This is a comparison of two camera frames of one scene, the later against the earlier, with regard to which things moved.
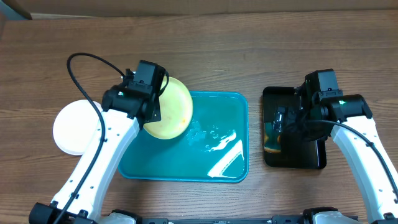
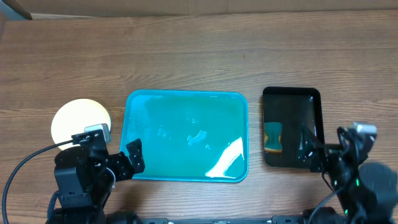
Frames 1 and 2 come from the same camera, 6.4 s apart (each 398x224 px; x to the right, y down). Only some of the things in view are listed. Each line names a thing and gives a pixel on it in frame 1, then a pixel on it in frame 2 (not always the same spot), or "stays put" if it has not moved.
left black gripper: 158,117 → 126,171
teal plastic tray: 212,147 stays put
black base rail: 275,219 stays put
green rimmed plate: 176,111 → 73,116
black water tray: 283,145 stays put
